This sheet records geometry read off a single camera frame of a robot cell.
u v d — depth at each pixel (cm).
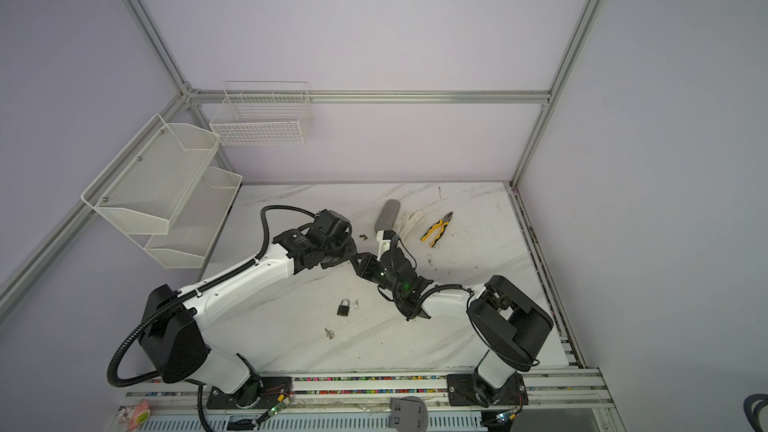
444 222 108
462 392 73
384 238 79
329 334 84
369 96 93
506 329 45
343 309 88
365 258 78
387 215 108
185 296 44
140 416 68
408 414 71
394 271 63
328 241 63
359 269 77
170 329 42
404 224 107
